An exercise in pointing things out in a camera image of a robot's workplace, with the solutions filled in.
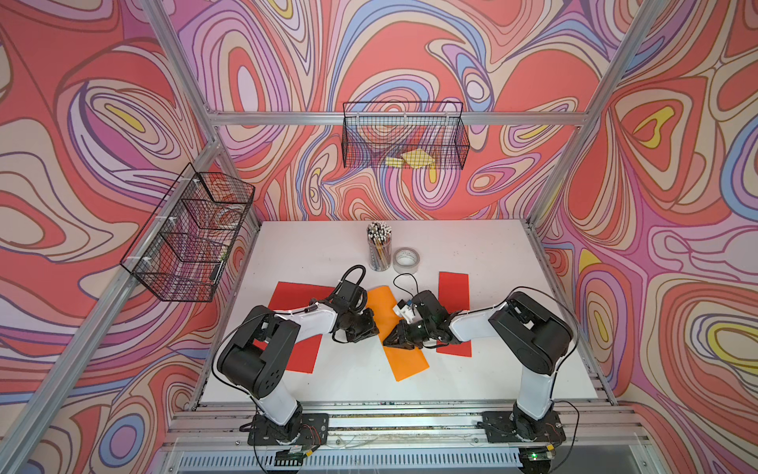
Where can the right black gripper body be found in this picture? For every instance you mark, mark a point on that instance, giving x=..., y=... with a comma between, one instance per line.
x=414, y=334

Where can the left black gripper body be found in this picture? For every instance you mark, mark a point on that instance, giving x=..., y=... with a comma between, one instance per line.
x=359, y=326

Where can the orange paper sheet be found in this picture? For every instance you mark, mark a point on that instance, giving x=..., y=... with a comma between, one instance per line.
x=403, y=363

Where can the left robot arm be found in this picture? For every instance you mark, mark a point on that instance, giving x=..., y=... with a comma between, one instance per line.
x=257, y=354

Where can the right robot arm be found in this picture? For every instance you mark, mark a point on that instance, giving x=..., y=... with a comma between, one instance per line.
x=538, y=338

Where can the clear tape roll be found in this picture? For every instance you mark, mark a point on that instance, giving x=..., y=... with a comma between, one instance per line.
x=406, y=261

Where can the pencil cup with pencils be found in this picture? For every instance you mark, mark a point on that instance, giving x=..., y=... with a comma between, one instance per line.
x=379, y=237

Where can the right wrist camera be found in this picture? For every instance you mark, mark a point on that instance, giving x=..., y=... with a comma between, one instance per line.
x=423, y=305

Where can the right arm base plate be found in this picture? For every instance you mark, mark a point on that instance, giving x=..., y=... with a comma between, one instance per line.
x=508, y=427

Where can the left wall wire basket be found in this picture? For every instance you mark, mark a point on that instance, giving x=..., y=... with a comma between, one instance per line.
x=181, y=254

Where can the wall wire basket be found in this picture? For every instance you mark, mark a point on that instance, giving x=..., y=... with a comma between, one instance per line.
x=404, y=134
x=181, y=254

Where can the back wall wire basket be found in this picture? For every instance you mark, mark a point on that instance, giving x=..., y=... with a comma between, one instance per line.
x=404, y=134

